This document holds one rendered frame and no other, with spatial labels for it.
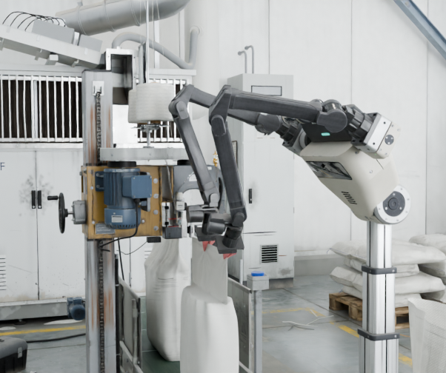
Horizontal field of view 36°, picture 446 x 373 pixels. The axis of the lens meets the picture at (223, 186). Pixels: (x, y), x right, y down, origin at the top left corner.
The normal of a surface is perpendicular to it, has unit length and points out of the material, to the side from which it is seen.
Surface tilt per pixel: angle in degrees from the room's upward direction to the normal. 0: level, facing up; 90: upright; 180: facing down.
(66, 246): 90
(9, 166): 90
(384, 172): 115
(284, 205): 90
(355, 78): 90
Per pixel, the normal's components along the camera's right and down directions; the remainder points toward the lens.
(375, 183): 0.60, 0.46
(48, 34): 0.18, 0.02
